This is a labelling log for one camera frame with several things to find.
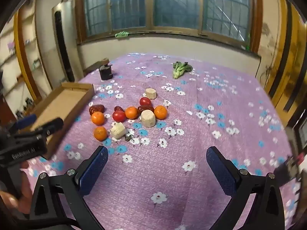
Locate wooden framed window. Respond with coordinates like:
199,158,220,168
75,0,262,53

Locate shallow cardboard box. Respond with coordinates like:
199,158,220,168
24,82,95,160

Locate orange mandarin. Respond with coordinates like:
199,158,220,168
91,112,105,126
93,126,108,141
125,106,139,120
154,105,168,120

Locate small dark side table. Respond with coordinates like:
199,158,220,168
83,61,106,77

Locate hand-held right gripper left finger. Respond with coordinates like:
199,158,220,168
29,146,109,230

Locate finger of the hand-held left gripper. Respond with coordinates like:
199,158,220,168
14,114,38,129
31,117,65,137

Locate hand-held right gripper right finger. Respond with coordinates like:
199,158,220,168
206,146,286,230

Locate black round jar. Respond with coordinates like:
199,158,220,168
99,65,114,81

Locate silver tower air conditioner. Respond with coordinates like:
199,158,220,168
52,1,79,82

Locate dark blurred device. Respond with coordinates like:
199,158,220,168
273,110,307,187

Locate yellow wooden door frame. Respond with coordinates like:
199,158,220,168
262,0,307,127

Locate yellow framed wall shelf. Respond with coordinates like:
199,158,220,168
0,12,52,122

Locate green leafy vegetable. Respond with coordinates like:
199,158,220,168
173,62,193,79

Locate purple floral cloth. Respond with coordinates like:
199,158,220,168
20,52,300,230

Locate person's left hand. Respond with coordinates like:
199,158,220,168
0,161,33,215

